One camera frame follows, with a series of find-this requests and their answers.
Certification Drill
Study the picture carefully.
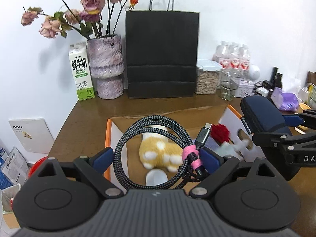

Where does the red orange cardboard box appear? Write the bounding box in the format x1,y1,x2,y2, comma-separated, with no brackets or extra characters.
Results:
103,104,266,191

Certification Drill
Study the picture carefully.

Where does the yellow white plush alpaca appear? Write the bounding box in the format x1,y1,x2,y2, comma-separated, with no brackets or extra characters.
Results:
139,132,183,173

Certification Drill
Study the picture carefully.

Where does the white panel against wall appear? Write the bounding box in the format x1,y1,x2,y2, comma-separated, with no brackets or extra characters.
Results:
8,118,55,154

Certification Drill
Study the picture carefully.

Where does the small white round speaker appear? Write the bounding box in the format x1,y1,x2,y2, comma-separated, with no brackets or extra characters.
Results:
248,64,260,81

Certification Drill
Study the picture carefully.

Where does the white charger with cable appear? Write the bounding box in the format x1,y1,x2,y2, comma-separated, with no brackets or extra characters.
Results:
253,80,274,97

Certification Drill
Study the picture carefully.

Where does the stack of papers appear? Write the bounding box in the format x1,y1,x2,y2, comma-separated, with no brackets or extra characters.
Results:
0,147,29,190

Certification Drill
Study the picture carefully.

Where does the water bottle right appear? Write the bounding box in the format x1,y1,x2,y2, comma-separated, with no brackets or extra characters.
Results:
238,44,251,72

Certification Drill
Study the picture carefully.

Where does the red artificial rose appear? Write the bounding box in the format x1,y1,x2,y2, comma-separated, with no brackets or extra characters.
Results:
210,124,230,145

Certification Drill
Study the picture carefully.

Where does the white floral tin box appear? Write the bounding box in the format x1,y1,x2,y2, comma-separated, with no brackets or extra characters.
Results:
234,79,254,98

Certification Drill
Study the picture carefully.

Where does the clear container with seeds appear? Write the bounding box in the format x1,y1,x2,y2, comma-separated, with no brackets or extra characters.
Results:
194,60,222,95

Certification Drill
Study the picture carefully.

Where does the navy blue zip case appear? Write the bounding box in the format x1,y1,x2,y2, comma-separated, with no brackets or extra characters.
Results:
240,95,292,136

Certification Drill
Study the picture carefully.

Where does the white green milk carton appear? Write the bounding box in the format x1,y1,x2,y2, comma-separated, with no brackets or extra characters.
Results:
69,42,95,101

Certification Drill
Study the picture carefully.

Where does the purple tissue pack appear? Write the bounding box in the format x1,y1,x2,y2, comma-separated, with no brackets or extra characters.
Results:
271,87,299,112

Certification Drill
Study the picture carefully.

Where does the purple textured vase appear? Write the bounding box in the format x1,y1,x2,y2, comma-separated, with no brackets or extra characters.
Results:
87,35,125,100

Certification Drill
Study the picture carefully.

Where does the empty glass cup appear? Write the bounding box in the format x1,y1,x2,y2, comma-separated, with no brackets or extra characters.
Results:
221,68,241,101

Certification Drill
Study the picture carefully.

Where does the black braided usb cable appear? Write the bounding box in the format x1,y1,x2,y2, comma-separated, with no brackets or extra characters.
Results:
112,115,214,191

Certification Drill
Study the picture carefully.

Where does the red round object on floor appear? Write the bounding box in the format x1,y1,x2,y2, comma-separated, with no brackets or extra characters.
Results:
28,157,47,178

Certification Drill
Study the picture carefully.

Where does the black paper shopping bag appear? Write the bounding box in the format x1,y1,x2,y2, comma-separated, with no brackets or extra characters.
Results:
125,0,199,99

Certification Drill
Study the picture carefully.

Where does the dried pink rose bouquet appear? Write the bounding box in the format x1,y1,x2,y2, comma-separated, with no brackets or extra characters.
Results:
20,0,139,40

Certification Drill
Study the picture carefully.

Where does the water bottle middle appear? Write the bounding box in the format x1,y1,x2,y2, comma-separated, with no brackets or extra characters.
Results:
227,42,240,69

